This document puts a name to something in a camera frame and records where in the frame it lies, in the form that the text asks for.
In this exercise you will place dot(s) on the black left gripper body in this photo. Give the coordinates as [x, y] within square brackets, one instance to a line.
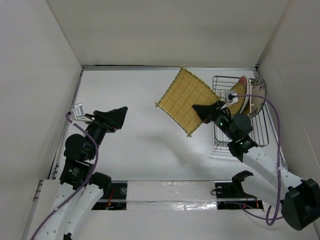
[97, 131]

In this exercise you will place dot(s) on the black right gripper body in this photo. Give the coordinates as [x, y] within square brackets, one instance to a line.
[220, 117]

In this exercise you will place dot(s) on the fan-shaped bamboo tray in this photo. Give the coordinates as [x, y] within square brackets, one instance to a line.
[247, 109]

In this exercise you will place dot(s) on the square bamboo tray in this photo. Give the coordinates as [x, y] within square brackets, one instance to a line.
[186, 90]

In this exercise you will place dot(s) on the round bamboo tray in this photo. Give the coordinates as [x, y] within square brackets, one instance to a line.
[237, 107]

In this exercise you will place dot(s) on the red teal floral plate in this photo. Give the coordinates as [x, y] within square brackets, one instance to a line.
[246, 82]

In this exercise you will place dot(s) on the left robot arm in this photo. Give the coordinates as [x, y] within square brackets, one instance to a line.
[80, 186]

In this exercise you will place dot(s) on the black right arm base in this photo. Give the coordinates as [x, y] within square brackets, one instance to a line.
[233, 189]

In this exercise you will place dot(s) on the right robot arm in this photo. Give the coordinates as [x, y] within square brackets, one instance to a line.
[297, 199]

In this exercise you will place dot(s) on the white foam front strip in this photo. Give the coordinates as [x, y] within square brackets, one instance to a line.
[150, 190]

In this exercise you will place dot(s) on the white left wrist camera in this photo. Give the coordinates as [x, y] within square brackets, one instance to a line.
[77, 114]

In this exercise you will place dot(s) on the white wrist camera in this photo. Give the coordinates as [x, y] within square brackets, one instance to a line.
[77, 114]
[229, 99]

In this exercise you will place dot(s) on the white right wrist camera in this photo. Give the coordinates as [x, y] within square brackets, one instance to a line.
[229, 99]

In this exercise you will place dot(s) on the dark wire dish rack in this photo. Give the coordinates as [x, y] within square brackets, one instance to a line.
[258, 86]

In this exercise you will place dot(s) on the metal front rail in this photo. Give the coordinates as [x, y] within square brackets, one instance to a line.
[212, 199]

